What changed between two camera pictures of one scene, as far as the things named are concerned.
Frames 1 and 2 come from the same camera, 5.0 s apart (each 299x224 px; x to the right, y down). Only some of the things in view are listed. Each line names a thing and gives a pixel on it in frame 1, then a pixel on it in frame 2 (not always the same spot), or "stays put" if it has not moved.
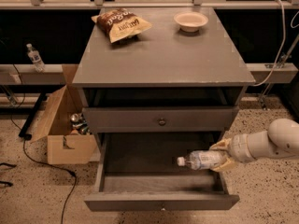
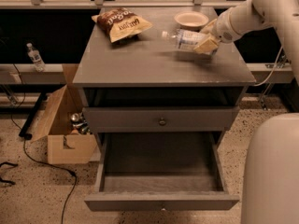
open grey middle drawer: [138, 172] stays put
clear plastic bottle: [200, 160] -> [184, 38]
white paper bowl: [190, 21] stays put
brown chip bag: [119, 23] stays put
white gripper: [240, 148] -> [221, 29]
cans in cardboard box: [79, 122] stays put
